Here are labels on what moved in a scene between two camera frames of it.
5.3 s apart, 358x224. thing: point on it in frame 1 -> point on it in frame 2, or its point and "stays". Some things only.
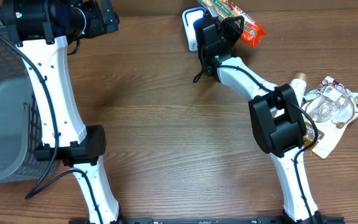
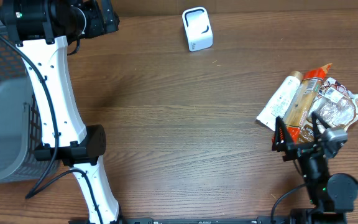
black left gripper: x=100 y=25 stays
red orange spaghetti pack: x=253 y=29 -> x=301 y=103
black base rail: x=212 y=220 stays
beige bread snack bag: x=334 y=107 stays
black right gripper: x=229 y=27 -> x=286 y=140
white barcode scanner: x=190 y=15 stays
